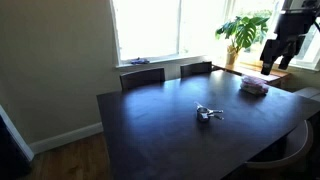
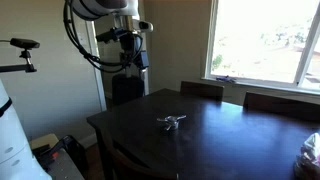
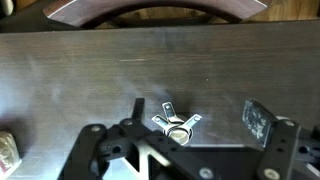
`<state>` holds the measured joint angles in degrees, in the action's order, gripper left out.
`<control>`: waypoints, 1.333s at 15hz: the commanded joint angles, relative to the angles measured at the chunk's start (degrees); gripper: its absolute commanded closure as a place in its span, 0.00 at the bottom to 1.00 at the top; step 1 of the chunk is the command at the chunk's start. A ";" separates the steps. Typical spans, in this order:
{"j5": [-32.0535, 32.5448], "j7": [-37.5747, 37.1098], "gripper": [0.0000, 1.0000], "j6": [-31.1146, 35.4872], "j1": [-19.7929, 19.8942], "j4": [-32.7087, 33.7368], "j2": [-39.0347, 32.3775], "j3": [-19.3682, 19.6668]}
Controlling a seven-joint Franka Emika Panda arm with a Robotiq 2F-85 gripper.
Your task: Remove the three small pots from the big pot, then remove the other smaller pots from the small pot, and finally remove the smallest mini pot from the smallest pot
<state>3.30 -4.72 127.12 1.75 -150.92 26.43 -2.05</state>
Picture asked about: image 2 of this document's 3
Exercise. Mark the beige box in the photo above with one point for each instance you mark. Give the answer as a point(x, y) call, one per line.
point(43, 141)

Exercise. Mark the blue object on sill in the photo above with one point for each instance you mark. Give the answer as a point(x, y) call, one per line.
point(226, 79)

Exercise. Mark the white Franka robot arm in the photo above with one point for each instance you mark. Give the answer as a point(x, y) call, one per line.
point(100, 8)

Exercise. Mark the white baseboard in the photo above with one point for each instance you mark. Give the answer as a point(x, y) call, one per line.
point(88, 140)

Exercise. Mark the one-third steel measuring cup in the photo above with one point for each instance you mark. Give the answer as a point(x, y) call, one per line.
point(168, 127)

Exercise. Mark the white door frame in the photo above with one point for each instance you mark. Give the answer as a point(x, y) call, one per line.
point(100, 86)

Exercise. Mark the grey metal platform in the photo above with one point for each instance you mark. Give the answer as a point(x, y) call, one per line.
point(63, 168)

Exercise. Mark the curved back wooden chair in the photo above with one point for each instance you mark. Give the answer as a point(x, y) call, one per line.
point(133, 166)

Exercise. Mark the black camera on mount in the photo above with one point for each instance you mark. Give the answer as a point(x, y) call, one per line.
point(24, 43)

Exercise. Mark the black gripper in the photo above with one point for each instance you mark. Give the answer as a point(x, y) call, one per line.
point(130, 46)

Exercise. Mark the largest steel measuring cup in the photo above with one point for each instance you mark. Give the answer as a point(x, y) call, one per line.
point(175, 126)

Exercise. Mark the dark wooden dining chair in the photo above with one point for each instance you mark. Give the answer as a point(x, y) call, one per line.
point(283, 106)
point(201, 90)

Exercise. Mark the clear plastic bag of items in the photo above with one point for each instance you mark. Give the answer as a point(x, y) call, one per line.
point(310, 156)

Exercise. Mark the smallest steel measuring cup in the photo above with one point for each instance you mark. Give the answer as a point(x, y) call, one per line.
point(160, 119)

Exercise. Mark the half steel measuring cup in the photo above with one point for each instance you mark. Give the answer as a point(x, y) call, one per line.
point(181, 117)

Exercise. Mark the white framed window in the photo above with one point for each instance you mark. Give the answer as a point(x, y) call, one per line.
point(266, 40)

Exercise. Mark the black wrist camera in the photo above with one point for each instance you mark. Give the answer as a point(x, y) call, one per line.
point(110, 34)

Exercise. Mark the black upholstered chair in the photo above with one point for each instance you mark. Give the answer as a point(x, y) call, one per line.
point(126, 90)

